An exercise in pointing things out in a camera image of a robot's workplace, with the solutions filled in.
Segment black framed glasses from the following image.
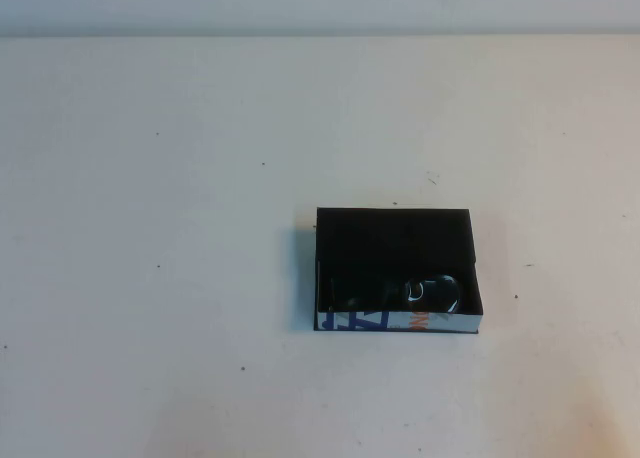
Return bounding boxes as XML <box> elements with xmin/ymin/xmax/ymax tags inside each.
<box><xmin>327</xmin><ymin>272</ymin><xmax>464</xmax><ymax>315</ymax></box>

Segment black printed glasses case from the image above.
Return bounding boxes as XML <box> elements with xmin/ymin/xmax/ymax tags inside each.
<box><xmin>312</xmin><ymin>206</ymin><xmax>487</xmax><ymax>335</ymax></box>

